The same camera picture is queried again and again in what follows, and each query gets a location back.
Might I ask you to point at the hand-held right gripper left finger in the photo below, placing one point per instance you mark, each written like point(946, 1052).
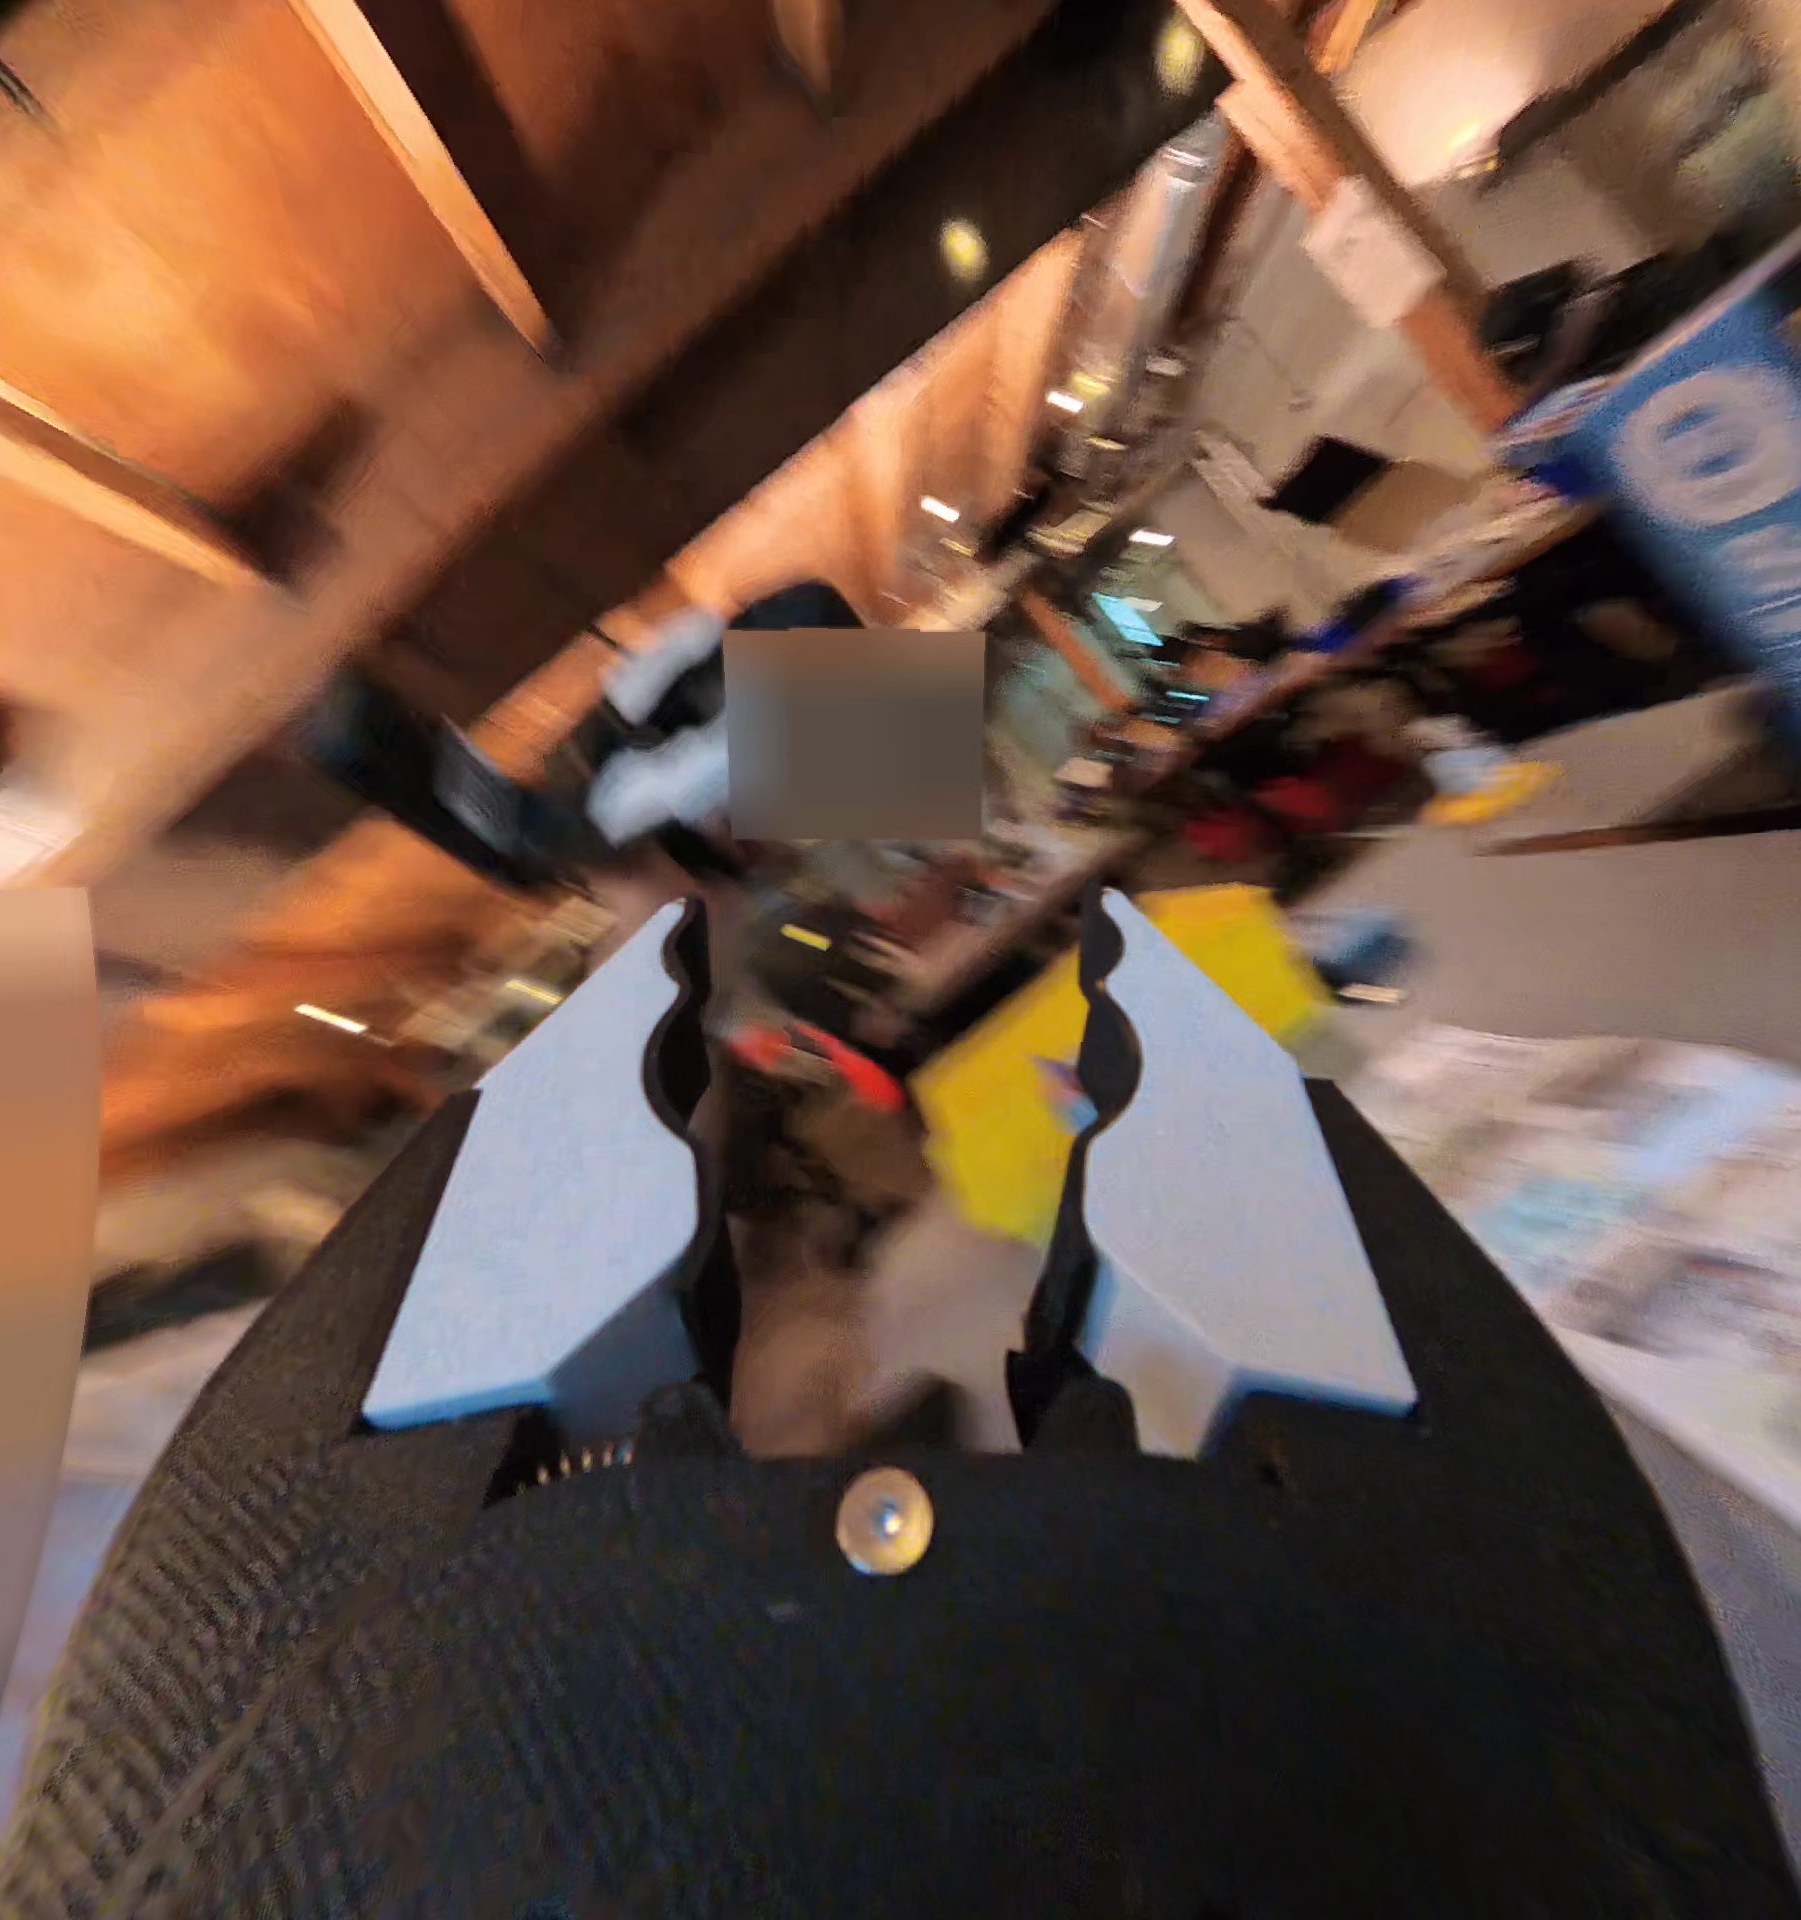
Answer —
point(540, 1230)

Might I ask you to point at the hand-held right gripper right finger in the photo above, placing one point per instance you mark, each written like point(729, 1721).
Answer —
point(1230, 1230)

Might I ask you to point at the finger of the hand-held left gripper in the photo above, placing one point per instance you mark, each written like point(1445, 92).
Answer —
point(653, 789)
point(661, 661)

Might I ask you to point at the grey desk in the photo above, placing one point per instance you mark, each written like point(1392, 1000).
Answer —
point(1590, 931)

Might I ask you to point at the yellow plastic bin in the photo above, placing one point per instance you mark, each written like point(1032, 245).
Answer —
point(991, 1140)

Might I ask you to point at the open instruction booklet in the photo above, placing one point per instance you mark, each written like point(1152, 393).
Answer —
point(1666, 1185)

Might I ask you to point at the robot kit box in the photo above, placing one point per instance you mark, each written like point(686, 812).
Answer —
point(1740, 495)

